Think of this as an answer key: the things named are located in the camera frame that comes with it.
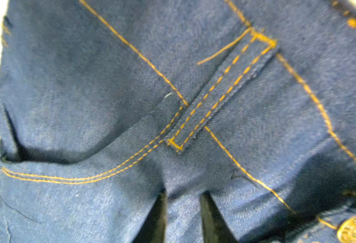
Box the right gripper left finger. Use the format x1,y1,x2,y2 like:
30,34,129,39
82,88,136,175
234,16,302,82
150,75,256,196
133,190,167,243

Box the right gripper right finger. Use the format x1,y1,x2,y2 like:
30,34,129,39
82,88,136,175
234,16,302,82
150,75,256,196
200,192,237,243

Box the dark blue denim trousers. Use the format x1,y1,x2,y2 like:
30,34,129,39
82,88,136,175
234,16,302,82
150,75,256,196
0,1,356,243

